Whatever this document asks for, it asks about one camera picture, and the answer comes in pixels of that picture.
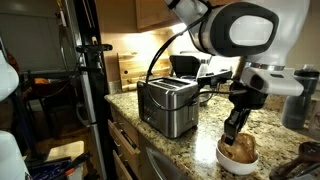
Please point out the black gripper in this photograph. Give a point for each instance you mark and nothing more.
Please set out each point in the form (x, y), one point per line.
(248, 98)

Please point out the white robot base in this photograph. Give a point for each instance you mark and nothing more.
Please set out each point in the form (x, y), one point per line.
(11, 160)

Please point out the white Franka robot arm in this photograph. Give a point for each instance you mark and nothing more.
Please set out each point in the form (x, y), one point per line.
(286, 30)

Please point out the stainless steel two-slot toaster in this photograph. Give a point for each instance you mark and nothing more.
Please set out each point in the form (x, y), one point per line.
(166, 113)

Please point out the white ceramic bowl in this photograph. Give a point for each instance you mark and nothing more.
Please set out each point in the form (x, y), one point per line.
(233, 168)

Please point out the grey sports water bottle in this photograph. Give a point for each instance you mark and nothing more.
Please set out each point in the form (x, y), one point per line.
(298, 110)

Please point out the brown wooden spoon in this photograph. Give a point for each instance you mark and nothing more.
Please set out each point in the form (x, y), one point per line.
(310, 151)

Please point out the black coffee maker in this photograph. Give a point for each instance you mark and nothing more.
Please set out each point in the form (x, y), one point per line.
(183, 66)

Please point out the stainless steel dishwasher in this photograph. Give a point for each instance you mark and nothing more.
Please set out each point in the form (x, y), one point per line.
(173, 170)

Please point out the metal kitchen utensil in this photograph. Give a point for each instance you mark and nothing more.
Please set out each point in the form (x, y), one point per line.
(306, 171)

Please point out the under cabinet light strip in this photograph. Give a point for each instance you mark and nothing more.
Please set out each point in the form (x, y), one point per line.
(178, 28)

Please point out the wooden drawer cabinet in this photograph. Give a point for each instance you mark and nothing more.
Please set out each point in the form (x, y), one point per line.
(126, 143)

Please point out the wooden cutting board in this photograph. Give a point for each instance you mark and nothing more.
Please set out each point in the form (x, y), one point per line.
(133, 70)

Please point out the wooden upper cabinet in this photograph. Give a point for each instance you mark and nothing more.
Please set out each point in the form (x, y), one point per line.
(153, 16)

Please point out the silver metal pole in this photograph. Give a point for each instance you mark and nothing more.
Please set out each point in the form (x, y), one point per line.
(86, 100)

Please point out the black tool bundle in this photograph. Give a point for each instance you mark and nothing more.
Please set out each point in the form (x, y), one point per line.
(56, 170)

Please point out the dark side table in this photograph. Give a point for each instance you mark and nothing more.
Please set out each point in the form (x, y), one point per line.
(53, 74)

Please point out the small orange object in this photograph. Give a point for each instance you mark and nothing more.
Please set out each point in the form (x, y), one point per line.
(41, 81)

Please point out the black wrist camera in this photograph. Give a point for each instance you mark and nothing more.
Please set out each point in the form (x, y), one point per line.
(213, 79)

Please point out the black camera stand pole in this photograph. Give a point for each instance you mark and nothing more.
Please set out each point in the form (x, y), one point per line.
(101, 110)

